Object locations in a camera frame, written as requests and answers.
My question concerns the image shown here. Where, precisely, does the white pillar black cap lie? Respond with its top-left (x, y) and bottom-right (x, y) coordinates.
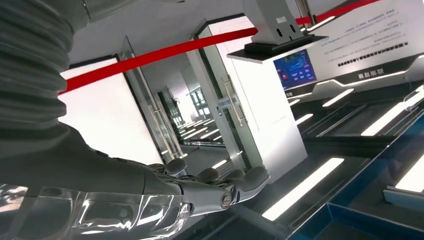
top-left (227, 34), bottom-right (329, 185)

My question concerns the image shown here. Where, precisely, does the red barrier belt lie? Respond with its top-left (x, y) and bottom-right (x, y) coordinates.
top-left (58, 0), bottom-right (382, 96)

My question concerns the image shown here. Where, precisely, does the white wall information board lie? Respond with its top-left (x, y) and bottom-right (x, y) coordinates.
top-left (306, 0), bottom-right (424, 88)

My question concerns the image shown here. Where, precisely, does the glass door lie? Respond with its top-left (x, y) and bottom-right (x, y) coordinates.
top-left (195, 19), bottom-right (266, 171)

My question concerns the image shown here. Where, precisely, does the blue display screen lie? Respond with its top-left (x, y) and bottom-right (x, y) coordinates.
top-left (273, 48), bottom-right (318, 91)

